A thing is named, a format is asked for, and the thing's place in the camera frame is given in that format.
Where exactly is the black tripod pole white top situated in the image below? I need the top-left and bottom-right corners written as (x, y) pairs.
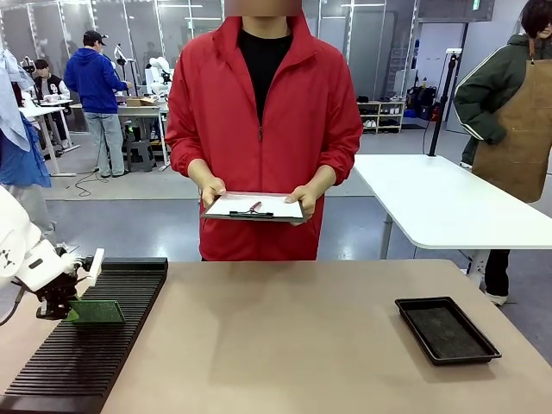
top-left (426, 47), bottom-right (463, 157)

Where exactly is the person's left forearm red sleeve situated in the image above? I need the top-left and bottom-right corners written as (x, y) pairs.
top-left (317, 141), bottom-right (364, 198)

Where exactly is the white background desk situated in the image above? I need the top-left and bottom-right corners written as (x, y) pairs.
top-left (116, 102), bottom-right (171, 173)

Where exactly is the person's left hand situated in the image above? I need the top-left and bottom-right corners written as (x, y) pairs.
top-left (284, 185), bottom-right (319, 227)

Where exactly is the person in red jacket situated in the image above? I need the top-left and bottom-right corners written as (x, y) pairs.
top-left (165, 3), bottom-right (364, 262)

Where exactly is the seated person in varsity jacket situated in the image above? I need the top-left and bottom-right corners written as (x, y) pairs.
top-left (32, 59), bottom-right (72, 150)

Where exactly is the white desk with leg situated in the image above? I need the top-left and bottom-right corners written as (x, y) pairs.
top-left (19, 98), bottom-right (82, 178)

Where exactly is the black floor cable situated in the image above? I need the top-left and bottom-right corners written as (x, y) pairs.
top-left (64, 168), bottom-right (110, 198)

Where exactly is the person in blue hoodie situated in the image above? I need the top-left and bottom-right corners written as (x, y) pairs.
top-left (63, 29), bottom-right (133, 179)

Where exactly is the person's right hand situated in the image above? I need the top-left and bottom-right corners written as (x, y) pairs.
top-left (200, 175), bottom-right (227, 210)

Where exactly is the green PCB board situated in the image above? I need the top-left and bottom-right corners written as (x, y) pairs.
top-left (68, 299), bottom-right (127, 325)

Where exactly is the black rectangular tray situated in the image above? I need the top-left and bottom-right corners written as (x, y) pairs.
top-left (394, 296), bottom-right (503, 367)

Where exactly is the person in light blue shirt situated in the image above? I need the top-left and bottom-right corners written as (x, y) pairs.
top-left (0, 47), bottom-right (57, 237)

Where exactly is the white paper sheet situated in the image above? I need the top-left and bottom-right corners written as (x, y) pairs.
top-left (205, 193), bottom-right (304, 218)

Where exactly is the grey step stool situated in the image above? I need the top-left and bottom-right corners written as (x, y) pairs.
top-left (125, 138), bottom-right (157, 174)

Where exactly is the person's right forearm red sleeve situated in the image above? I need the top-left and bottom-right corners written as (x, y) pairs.
top-left (166, 137), bottom-right (219, 185)

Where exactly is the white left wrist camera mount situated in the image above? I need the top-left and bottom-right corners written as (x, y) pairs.
top-left (83, 248), bottom-right (106, 287)

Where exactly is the wooden shoe shelf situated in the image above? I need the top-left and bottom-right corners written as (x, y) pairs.
top-left (356, 100), bottom-right (407, 135)

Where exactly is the large white table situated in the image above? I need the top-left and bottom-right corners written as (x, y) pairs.
top-left (352, 154), bottom-right (552, 279)

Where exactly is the grey clipboard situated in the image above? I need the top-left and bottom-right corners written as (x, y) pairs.
top-left (199, 191), bottom-right (306, 224)

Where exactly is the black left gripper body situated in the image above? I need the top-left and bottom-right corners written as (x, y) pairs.
top-left (34, 267), bottom-right (84, 322)

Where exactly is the black slotted PCB rack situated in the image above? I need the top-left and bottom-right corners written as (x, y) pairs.
top-left (0, 257), bottom-right (169, 414)

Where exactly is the person in brown apron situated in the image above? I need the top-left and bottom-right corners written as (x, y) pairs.
top-left (453, 0), bottom-right (552, 307)

